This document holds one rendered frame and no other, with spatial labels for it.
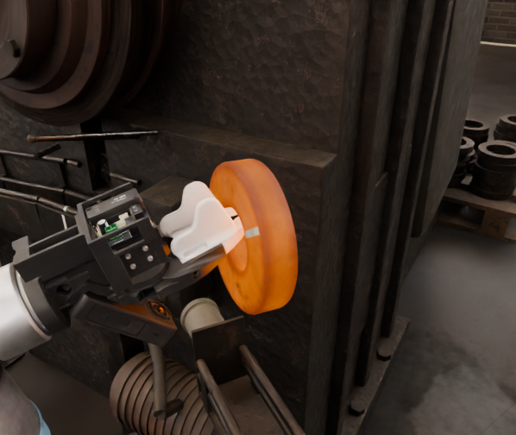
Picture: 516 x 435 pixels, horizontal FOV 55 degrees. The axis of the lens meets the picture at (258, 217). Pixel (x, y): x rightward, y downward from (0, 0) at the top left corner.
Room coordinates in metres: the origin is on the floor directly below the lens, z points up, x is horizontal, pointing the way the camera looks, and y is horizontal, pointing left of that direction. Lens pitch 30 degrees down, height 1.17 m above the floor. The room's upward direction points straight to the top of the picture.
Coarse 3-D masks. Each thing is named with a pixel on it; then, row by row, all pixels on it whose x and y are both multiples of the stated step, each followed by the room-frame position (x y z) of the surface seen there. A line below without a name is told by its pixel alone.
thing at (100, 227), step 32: (128, 192) 0.40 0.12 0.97; (96, 224) 0.37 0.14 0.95; (128, 224) 0.34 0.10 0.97; (32, 256) 0.32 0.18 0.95; (64, 256) 0.33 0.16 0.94; (96, 256) 0.33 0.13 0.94; (128, 256) 0.35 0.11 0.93; (160, 256) 0.36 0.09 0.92; (32, 288) 0.32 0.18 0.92; (64, 288) 0.34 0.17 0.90; (96, 288) 0.34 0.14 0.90; (128, 288) 0.34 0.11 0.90; (64, 320) 0.32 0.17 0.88
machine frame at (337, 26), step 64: (192, 0) 0.84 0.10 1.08; (256, 0) 0.78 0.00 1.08; (320, 0) 0.73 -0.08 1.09; (384, 0) 0.77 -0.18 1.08; (448, 0) 1.13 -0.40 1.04; (192, 64) 0.84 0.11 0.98; (256, 64) 0.78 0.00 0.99; (320, 64) 0.73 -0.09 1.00; (384, 64) 0.77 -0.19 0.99; (0, 128) 1.05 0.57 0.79; (64, 128) 0.94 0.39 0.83; (128, 128) 0.85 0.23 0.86; (192, 128) 0.82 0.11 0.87; (256, 128) 0.78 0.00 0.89; (320, 128) 0.72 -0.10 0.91; (384, 128) 0.91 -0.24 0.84; (320, 192) 0.66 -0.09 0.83; (384, 192) 0.93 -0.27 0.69; (0, 256) 1.14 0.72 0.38; (320, 256) 0.67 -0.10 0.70; (384, 256) 0.94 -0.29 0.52; (256, 320) 0.72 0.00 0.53; (320, 320) 0.69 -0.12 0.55; (384, 320) 1.14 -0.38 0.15; (320, 384) 0.72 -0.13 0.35
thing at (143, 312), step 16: (80, 304) 0.33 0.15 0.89; (96, 304) 0.34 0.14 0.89; (112, 304) 0.35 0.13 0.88; (128, 304) 0.36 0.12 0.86; (144, 304) 0.38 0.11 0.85; (160, 304) 0.40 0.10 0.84; (96, 320) 0.34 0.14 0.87; (112, 320) 0.34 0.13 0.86; (128, 320) 0.35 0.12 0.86; (144, 320) 0.36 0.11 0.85; (160, 320) 0.37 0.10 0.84; (144, 336) 0.36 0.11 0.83; (160, 336) 0.36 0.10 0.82
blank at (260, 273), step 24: (216, 168) 0.46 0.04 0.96; (240, 168) 0.42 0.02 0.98; (264, 168) 0.42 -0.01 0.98; (216, 192) 0.46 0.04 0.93; (240, 192) 0.40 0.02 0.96; (264, 192) 0.39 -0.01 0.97; (240, 216) 0.40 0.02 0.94; (264, 216) 0.37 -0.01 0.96; (288, 216) 0.37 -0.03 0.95; (240, 240) 0.44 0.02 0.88; (264, 240) 0.36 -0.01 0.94; (288, 240) 0.36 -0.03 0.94; (240, 264) 0.42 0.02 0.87; (264, 264) 0.35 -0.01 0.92; (288, 264) 0.35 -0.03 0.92; (240, 288) 0.39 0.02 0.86; (264, 288) 0.35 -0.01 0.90; (288, 288) 0.36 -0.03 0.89
